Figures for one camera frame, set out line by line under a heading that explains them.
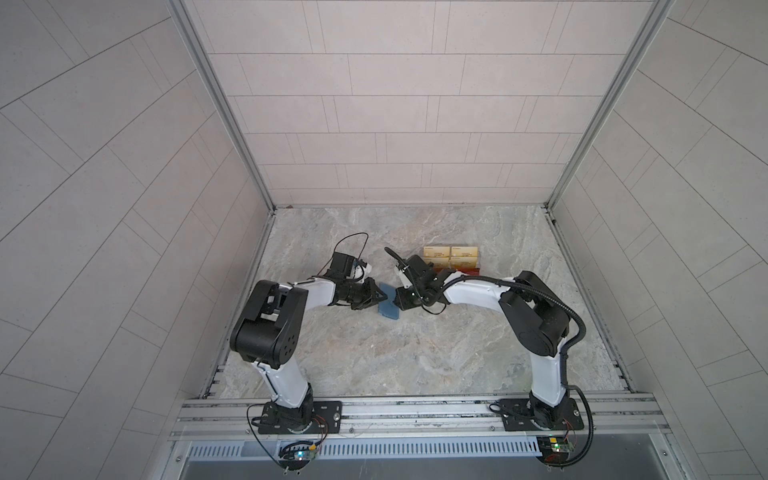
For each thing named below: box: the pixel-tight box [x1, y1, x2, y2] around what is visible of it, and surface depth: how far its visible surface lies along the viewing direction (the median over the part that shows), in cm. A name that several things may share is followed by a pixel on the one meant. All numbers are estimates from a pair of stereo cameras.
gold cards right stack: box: [449, 246, 479, 269], surface depth 95 cm
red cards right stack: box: [458, 267, 480, 276], surface depth 93 cm
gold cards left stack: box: [424, 246, 451, 268], surface depth 95 cm
